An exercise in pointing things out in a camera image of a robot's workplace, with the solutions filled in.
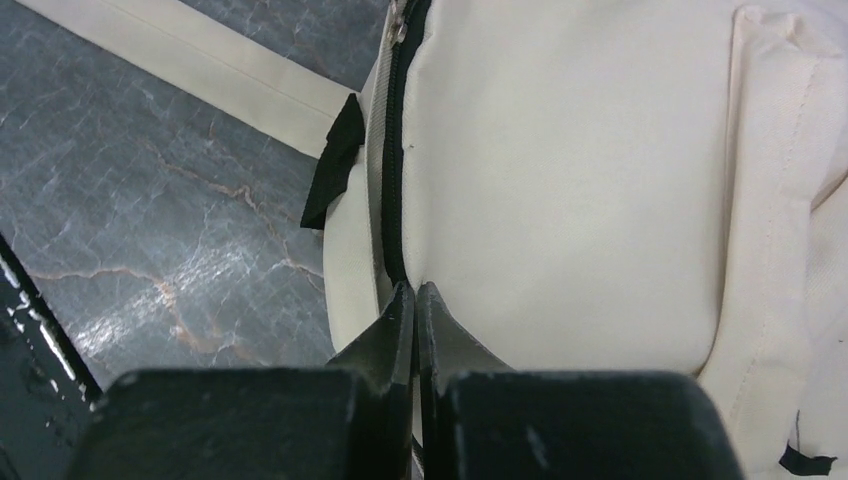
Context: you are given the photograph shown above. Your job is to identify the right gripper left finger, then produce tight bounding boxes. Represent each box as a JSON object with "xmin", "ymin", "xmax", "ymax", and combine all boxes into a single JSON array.
[{"xmin": 68, "ymin": 283, "xmax": 414, "ymax": 479}]

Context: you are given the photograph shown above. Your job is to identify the cream canvas backpack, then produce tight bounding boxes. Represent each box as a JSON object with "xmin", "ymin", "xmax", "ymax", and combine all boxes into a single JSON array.
[{"xmin": 30, "ymin": 1, "xmax": 847, "ymax": 479}]

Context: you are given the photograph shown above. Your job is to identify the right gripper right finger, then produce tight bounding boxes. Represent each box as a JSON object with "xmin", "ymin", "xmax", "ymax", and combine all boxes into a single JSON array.
[{"xmin": 417, "ymin": 283, "xmax": 743, "ymax": 479}]

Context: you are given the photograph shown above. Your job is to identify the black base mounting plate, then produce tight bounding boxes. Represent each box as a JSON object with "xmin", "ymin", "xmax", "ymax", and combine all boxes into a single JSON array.
[{"xmin": 1, "ymin": 240, "xmax": 102, "ymax": 479}]

